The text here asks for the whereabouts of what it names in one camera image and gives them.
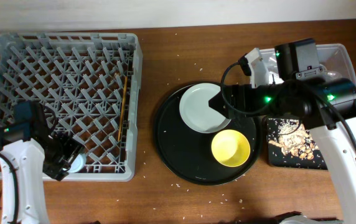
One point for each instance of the grey dishwasher rack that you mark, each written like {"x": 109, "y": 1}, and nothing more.
{"x": 79, "y": 77}

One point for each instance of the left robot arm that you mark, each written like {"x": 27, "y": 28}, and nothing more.
{"x": 29, "y": 149}

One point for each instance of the black rectangular tray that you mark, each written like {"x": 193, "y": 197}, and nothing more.
{"x": 318, "y": 161}

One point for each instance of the yellow bowl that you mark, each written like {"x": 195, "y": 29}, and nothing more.
{"x": 230, "y": 148}

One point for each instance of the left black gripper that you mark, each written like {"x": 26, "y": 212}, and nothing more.
{"x": 58, "y": 168}

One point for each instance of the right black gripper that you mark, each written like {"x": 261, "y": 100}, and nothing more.
{"x": 236, "y": 93}

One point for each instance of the clear plastic bin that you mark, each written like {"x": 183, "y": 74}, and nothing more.
{"x": 332, "y": 57}

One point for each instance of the grey plate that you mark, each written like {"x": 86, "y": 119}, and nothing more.
{"x": 195, "y": 111}

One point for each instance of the food scraps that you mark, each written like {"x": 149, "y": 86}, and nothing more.
{"x": 290, "y": 138}

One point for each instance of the blue cup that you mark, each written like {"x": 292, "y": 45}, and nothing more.
{"x": 78, "y": 164}

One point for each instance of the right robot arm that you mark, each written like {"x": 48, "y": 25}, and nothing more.
{"x": 324, "y": 102}

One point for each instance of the round black tray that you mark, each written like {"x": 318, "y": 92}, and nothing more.
{"x": 188, "y": 154}

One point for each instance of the wooden chopstick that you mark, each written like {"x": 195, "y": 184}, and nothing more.
{"x": 122, "y": 108}

